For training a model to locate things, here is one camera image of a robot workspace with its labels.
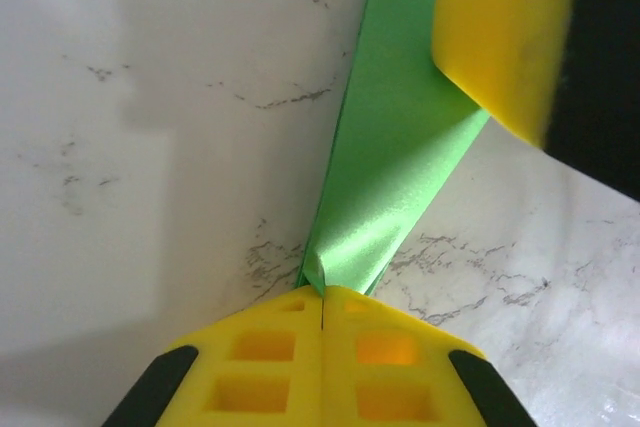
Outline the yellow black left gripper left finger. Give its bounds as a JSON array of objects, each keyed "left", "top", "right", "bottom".
[{"left": 102, "top": 284, "right": 324, "bottom": 427}]

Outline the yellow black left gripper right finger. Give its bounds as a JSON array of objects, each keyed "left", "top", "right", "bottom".
[{"left": 319, "top": 285, "right": 539, "bottom": 427}]

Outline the green paper sheet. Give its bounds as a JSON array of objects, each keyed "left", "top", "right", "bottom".
[{"left": 294, "top": 0, "right": 494, "bottom": 298}]

